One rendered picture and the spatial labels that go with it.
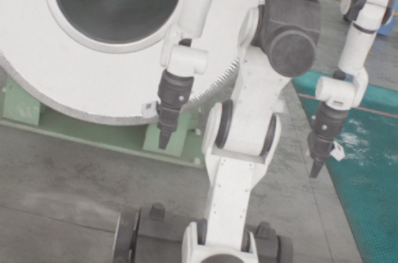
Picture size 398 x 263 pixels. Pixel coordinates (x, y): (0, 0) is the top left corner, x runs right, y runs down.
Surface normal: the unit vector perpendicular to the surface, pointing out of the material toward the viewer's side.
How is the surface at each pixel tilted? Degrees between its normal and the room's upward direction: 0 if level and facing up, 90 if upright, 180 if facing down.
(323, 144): 101
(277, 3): 45
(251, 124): 86
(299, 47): 90
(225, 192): 60
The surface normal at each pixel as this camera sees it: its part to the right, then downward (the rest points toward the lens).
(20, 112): -0.01, 0.36
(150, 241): 0.22, -0.91
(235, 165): 0.13, -0.14
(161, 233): 0.18, -0.38
